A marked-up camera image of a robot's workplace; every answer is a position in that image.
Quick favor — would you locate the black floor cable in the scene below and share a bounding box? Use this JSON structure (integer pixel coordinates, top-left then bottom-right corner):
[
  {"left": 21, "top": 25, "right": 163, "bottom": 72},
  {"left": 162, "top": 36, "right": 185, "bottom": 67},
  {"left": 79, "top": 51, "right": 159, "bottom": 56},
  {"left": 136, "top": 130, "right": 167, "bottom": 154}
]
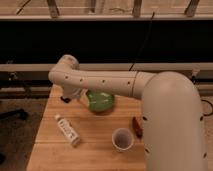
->
[{"left": 201, "top": 99, "right": 213, "bottom": 117}]

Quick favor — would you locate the dark red chili pepper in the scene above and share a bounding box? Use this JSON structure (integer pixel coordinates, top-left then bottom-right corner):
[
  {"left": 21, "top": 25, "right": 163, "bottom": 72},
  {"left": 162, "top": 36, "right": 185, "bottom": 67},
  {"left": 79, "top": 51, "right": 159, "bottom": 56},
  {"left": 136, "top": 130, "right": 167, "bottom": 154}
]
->
[{"left": 132, "top": 118, "right": 143, "bottom": 138}]

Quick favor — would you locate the black smartphone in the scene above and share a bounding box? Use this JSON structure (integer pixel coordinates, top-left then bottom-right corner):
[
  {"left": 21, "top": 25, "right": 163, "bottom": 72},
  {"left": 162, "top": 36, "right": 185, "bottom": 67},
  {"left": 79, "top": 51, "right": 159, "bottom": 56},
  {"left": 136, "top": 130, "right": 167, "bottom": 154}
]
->
[{"left": 60, "top": 96, "right": 71, "bottom": 103}]

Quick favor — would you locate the green ceramic bowl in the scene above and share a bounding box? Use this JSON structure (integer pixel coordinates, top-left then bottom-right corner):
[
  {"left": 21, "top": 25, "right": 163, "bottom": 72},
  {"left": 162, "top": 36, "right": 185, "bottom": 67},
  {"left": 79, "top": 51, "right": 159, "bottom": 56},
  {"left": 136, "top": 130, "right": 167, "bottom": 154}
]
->
[{"left": 86, "top": 90, "right": 115, "bottom": 112}]

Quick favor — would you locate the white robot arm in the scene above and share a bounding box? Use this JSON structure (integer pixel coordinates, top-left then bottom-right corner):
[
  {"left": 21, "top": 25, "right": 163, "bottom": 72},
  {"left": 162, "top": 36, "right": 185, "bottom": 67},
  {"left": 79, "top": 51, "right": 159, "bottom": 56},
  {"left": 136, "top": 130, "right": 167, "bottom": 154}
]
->
[{"left": 48, "top": 55, "right": 208, "bottom": 171}]

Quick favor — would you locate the black office chair base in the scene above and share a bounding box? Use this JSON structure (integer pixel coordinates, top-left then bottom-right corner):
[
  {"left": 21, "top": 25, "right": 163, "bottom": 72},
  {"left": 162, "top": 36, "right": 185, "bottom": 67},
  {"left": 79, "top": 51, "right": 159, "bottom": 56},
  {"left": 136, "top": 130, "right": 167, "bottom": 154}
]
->
[{"left": 0, "top": 109, "right": 28, "bottom": 120}]

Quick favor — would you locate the black hanging cable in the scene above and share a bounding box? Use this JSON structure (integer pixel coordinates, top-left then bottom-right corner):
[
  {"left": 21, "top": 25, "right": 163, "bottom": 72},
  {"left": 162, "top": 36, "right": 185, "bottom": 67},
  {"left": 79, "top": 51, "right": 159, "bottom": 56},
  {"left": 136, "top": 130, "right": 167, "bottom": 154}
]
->
[{"left": 128, "top": 11, "right": 156, "bottom": 73}]

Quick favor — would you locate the white plastic bottle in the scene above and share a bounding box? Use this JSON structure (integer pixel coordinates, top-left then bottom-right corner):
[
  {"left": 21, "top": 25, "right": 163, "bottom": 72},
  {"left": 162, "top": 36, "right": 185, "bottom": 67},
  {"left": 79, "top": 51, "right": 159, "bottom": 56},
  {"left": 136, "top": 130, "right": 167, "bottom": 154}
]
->
[{"left": 55, "top": 115, "right": 80, "bottom": 147}]

